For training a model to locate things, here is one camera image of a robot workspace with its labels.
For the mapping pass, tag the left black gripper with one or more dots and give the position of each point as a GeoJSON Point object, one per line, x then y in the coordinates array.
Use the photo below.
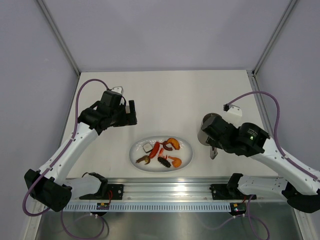
{"type": "Point", "coordinates": [128, 119]}

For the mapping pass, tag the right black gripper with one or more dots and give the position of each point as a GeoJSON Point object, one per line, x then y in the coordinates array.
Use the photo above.
{"type": "Point", "coordinates": [213, 143]}

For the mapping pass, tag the metal tongs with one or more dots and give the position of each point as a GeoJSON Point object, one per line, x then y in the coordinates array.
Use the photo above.
{"type": "Point", "coordinates": [213, 152]}

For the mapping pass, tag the fried orange tempura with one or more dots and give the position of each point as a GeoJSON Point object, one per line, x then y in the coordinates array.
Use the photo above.
{"type": "Point", "coordinates": [174, 143]}

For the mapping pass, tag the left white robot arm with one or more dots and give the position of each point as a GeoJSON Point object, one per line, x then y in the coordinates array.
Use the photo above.
{"type": "Point", "coordinates": [49, 184]}

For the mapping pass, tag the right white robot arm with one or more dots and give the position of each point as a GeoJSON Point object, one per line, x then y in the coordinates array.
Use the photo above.
{"type": "Point", "coordinates": [299, 184]}

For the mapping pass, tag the black and white sushi piece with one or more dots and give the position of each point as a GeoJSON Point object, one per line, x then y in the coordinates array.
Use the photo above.
{"type": "Point", "coordinates": [147, 147]}

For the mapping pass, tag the white oval plate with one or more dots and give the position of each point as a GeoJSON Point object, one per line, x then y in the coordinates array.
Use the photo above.
{"type": "Point", "coordinates": [185, 153]}

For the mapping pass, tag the red sausage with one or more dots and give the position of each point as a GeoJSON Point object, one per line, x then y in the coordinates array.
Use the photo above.
{"type": "Point", "coordinates": [155, 150]}

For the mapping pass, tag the brown shrimp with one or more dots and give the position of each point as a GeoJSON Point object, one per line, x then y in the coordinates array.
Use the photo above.
{"type": "Point", "coordinates": [146, 159]}

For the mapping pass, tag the red white crab stick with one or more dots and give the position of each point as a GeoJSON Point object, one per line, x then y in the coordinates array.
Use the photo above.
{"type": "Point", "coordinates": [160, 154]}

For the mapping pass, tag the black sea cucumber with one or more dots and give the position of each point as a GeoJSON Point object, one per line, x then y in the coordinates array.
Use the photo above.
{"type": "Point", "coordinates": [164, 162]}

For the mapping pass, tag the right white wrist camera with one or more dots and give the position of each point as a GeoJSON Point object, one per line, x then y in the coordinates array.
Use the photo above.
{"type": "Point", "coordinates": [233, 114]}

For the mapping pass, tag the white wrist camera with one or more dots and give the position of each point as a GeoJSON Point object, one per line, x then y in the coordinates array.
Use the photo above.
{"type": "Point", "coordinates": [118, 89]}
{"type": "Point", "coordinates": [233, 114]}

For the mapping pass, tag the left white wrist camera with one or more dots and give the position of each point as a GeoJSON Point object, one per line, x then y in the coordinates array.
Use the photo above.
{"type": "Point", "coordinates": [118, 89]}

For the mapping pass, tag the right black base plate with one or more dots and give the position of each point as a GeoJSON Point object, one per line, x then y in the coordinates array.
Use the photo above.
{"type": "Point", "coordinates": [221, 192]}

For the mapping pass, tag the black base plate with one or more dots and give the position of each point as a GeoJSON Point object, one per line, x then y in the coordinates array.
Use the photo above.
{"type": "Point", "coordinates": [112, 191]}
{"type": "Point", "coordinates": [221, 192]}

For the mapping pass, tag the aluminium mounting rail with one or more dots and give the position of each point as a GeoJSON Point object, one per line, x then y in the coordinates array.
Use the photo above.
{"type": "Point", "coordinates": [183, 189]}

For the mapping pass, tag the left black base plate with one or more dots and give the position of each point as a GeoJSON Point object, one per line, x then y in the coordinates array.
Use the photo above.
{"type": "Point", "coordinates": [112, 191]}

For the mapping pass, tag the slotted cable duct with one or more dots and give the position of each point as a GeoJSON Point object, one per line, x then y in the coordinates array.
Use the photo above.
{"type": "Point", "coordinates": [159, 207]}

